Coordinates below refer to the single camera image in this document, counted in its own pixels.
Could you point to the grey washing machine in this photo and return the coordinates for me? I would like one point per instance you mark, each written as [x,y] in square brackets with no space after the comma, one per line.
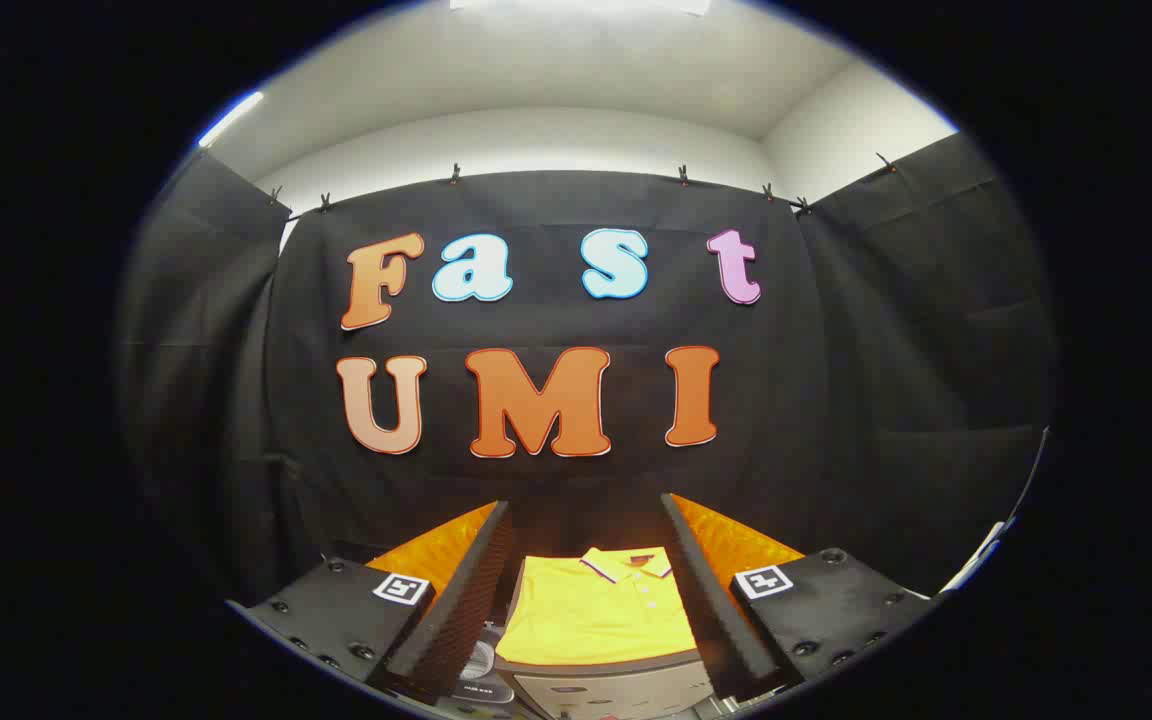
[477,665]

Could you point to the white board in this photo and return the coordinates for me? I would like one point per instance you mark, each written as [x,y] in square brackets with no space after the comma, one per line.
[976,560]

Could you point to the ceiling light strip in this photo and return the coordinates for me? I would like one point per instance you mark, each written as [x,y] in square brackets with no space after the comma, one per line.
[231,118]
[576,5]

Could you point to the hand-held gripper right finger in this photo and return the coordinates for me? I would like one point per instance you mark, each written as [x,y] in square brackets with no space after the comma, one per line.
[711,600]

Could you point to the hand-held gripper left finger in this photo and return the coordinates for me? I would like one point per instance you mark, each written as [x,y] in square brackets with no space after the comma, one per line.
[466,600]

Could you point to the yellow polo shirt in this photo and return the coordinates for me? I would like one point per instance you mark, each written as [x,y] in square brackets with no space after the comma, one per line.
[591,620]

